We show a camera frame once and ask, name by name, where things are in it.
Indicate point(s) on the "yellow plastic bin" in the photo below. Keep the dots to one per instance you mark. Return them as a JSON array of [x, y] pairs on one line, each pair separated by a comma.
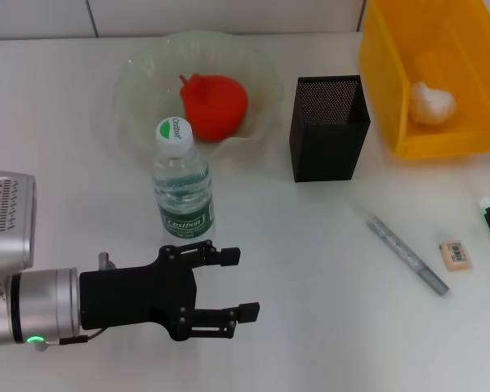
[[441, 49]]

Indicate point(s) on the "black mesh pen holder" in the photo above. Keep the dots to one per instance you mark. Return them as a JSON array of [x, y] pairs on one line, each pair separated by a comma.
[[330, 143]]

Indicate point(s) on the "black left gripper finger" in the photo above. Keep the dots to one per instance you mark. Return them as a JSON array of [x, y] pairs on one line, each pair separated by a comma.
[[228, 256], [247, 312]]

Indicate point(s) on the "white paper ball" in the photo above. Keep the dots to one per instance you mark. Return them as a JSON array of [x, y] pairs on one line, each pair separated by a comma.
[[430, 104]]

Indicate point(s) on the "pale green glass fruit plate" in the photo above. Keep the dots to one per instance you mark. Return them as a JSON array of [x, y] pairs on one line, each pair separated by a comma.
[[147, 81]]

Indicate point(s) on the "beige eraser with barcode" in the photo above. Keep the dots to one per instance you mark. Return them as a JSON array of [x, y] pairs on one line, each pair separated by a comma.
[[455, 255]]

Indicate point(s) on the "silver glitter pen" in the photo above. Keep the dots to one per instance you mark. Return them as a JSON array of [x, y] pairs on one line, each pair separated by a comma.
[[408, 255]]

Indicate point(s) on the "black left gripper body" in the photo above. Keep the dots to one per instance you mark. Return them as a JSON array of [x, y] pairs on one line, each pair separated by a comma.
[[139, 294]]

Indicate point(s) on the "orange fruit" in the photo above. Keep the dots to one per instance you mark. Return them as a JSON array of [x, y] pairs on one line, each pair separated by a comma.
[[216, 110]]

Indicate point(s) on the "clear green-label water bottle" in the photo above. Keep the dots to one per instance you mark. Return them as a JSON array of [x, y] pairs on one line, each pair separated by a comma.
[[183, 192]]

